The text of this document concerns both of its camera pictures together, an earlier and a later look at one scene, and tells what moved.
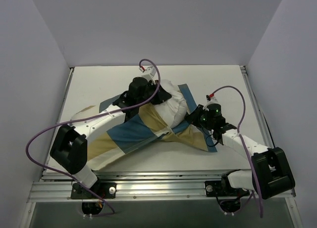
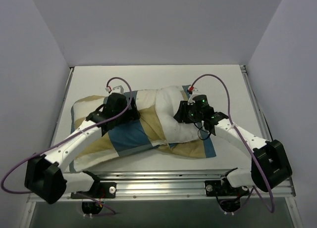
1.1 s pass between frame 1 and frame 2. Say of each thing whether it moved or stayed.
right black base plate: stayed
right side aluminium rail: stayed
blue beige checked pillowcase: moved
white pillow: moved
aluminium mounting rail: stayed
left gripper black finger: moved
